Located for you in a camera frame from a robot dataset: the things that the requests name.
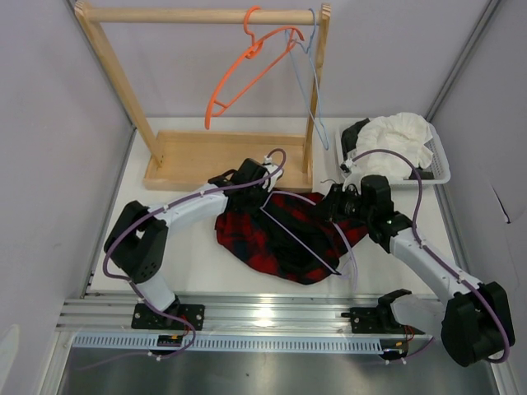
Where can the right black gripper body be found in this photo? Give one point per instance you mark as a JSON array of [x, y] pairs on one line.
[[346, 205]]

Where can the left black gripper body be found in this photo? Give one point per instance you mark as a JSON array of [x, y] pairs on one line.
[[256, 195]]

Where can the lilac plastic hanger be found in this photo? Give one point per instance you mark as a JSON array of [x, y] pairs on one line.
[[307, 247]]

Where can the red black plaid skirt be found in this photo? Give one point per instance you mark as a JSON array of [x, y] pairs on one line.
[[240, 234]]

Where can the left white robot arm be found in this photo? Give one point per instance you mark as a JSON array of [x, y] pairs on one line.
[[137, 242]]

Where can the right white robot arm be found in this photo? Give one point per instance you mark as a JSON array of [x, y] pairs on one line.
[[471, 318]]

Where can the orange plastic hanger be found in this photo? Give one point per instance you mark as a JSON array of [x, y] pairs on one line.
[[243, 70]]

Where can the black garment in basket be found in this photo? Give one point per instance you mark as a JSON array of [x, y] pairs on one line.
[[350, 135]]

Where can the white plastic basket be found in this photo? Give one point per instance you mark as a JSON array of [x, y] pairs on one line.
[[439, 165]]

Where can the wooden clothes rack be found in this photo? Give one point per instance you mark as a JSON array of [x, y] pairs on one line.
[[183, 159]]

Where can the white crumpled cloth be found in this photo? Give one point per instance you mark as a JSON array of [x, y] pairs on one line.
[[404, 133]]

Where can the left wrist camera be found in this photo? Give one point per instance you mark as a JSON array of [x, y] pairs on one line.
[[271, 167]]

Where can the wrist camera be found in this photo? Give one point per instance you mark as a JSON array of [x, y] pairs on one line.
[[271, 167], [353, 173]]

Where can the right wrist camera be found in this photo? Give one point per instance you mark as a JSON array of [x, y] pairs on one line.
[[353, 173]]

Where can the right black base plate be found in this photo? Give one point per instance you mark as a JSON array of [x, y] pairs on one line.
[[383, 321]]

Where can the aluminium mounting rail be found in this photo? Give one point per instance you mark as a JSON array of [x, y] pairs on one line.
[[259, 315]]

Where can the slotted cable duct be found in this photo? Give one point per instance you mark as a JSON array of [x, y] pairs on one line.
[[153, 342]]

